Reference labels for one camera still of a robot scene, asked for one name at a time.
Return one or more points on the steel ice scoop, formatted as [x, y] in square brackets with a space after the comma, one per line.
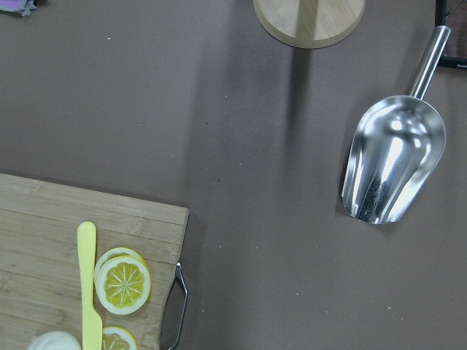
[396, 147]

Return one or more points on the upper lemon slice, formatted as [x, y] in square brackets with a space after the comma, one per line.
[122, 281]

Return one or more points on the lemon slice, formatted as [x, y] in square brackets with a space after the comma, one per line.
[118, 338]
[122, 281]

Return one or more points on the wooden cup tree stand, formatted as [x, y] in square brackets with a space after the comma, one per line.
[309, 24]

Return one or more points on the lower lemon slice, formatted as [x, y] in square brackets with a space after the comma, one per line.
[118, 338]

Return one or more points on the yellow plastic knife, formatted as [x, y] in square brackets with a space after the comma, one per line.
[91, 321]

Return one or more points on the bamboo cutting board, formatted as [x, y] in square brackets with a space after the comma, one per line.
[40, 278]

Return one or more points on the grey folded cloth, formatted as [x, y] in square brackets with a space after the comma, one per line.
[22, 8]

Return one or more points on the black wire glass rack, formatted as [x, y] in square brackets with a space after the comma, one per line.
[452, 13]

